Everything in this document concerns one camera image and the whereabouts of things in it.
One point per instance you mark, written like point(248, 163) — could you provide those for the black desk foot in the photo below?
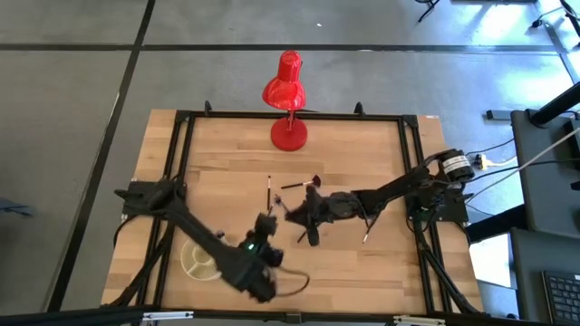
point(494, 224)

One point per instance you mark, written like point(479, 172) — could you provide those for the grey floor bracket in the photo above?
point(498, 114)

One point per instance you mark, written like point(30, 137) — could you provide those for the black aluminium table frame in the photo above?
point(317, 116)

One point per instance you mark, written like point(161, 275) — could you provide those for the black extrusion crossbeam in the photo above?
point(68, 315)

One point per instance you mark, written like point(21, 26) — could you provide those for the black brush white tip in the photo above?
point(370, 228)

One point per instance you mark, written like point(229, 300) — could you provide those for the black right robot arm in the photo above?
point(399, 185)

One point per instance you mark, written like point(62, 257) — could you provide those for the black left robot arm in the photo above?
point(195, 226)

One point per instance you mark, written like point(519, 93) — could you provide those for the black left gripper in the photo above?
point(263, 251)

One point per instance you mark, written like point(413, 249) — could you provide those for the black brush fluffy head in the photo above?
point(299, 184)

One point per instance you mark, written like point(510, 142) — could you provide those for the silver metal bracket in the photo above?
point(419, 321)
point(167, 315)

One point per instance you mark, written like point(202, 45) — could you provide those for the black diagonal beam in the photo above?
point(555, 106)

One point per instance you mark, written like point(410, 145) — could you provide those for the red desk lamp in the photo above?
point(285, 95)

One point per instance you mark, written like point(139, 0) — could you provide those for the thin black brush white ferrule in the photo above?
point(269, 194)

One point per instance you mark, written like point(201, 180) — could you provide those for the grey desk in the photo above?
point(544, 181)
point(525, 280)

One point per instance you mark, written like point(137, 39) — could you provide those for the black keyboard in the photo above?
point(562, 296)

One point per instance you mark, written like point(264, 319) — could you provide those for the black chair base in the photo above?
point(426, 9)

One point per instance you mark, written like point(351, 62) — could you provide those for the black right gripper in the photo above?
point(337, 206)

